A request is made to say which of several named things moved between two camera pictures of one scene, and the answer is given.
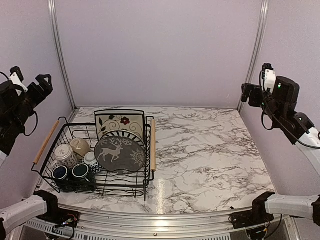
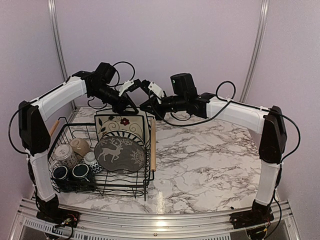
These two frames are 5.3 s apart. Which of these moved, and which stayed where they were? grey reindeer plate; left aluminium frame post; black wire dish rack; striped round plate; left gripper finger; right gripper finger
Moved: right gripper finger; left gripper finger
Stayed: left aluminium frame post; grey reindeer plate; striped round plate; black wire dish rack
